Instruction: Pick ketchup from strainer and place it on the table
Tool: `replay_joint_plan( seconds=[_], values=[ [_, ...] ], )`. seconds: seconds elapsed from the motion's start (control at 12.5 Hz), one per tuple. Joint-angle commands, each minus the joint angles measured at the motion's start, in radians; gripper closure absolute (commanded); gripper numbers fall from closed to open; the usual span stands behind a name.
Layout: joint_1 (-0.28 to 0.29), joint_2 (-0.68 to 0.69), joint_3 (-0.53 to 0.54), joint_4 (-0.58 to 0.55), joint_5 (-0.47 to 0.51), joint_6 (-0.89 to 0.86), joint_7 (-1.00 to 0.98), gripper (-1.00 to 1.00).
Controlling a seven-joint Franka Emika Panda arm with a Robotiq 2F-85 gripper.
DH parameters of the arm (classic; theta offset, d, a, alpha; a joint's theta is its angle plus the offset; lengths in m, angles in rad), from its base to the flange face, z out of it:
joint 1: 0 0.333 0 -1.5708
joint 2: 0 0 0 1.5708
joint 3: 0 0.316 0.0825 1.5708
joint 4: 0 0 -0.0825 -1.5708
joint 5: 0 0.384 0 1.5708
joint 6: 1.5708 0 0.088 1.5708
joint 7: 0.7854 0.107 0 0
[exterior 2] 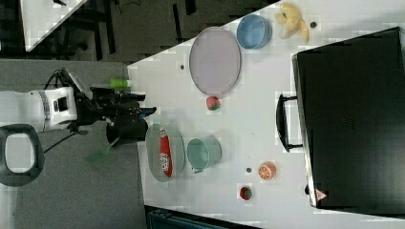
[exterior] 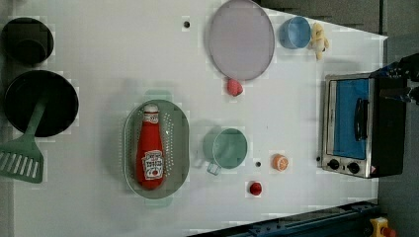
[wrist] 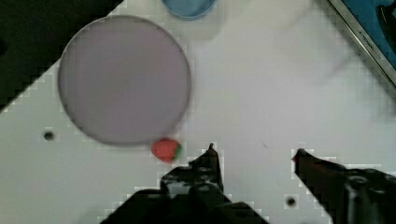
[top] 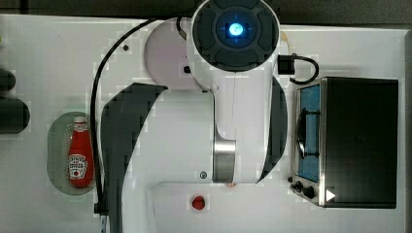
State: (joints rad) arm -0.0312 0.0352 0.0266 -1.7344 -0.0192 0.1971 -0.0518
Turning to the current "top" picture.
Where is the red plush ketchup bottle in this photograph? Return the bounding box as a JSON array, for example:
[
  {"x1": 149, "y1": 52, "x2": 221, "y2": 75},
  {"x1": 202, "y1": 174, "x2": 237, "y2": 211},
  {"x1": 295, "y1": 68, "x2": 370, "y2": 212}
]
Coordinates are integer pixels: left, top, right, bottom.
[{"x1": 68, "y1": 116, "x2": 94, "y2": 188}]

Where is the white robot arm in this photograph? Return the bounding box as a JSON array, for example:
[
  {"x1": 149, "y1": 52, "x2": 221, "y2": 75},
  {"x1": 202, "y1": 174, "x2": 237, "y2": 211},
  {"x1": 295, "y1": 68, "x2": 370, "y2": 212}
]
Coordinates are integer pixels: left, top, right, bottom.
[{"x1": 100, "y1": 0, "x2": 288, "y2": 233}]

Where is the green oval strainer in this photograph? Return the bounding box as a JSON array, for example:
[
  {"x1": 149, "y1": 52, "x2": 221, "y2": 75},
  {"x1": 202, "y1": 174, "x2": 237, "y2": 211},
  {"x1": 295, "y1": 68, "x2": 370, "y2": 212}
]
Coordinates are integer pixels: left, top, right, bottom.
[{"x1": 47, "y1": 112, "x2": 95, "y2": 196}]

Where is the lilac round plate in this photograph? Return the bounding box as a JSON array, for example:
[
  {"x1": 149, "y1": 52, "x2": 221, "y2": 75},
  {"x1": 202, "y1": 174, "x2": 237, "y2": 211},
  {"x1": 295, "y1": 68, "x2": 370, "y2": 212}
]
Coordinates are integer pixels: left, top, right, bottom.
[{"x1": 144, "y1": 18, "x2": 199, "y2": 90}]

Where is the small red tomato toy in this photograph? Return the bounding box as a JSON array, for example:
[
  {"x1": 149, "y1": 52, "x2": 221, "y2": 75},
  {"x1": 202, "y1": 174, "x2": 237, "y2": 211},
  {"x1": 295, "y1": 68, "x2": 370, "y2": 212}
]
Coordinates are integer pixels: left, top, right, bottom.
[{"x1": 191, "y1": 195, "x2": 206, "y2": 211}]

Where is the cream plush toy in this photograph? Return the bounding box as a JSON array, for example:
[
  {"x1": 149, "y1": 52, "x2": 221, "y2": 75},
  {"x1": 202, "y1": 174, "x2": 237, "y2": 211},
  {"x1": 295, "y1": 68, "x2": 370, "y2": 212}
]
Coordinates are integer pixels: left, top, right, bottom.
[{"x1": 281, "y1": 31, "x2": 290, "y2": 53}]

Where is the black toaster oven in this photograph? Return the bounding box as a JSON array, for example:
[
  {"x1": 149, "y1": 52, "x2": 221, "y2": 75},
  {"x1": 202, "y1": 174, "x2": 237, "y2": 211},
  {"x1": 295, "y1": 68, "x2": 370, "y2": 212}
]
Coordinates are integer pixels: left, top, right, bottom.
[{"x1": 289, "y1": 77, "x2": 398, "y2": 209}]

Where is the black frying pan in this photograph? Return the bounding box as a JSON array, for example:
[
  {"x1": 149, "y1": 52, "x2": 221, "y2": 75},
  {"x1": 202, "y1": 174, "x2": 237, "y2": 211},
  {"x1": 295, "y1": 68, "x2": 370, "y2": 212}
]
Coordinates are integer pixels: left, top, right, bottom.
[{"x1": 0, "y1": 98, "x2": 30, "y2": 134}]

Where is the small black pot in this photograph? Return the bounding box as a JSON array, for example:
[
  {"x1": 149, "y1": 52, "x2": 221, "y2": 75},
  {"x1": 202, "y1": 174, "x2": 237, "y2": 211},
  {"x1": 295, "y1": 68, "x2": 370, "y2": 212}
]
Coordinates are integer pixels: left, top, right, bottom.
[{"x1": 0, "y1": 69, "x2": 17, "y2": 92}]

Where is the black connector with cable loop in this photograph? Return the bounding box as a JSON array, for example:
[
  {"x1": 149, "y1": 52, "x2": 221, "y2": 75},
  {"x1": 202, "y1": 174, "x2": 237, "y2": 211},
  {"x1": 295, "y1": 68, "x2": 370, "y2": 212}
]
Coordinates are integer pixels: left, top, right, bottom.
[{"x1": 277, "y1": 53, "x2": 320, "y2": 85}]

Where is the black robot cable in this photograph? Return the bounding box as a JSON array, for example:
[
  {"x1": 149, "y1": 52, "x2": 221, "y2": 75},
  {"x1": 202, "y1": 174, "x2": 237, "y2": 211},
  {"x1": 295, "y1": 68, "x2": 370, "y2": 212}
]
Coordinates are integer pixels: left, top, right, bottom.
[{"x1": 89, "y1": 17, "x2": 159, "y2": 216}]

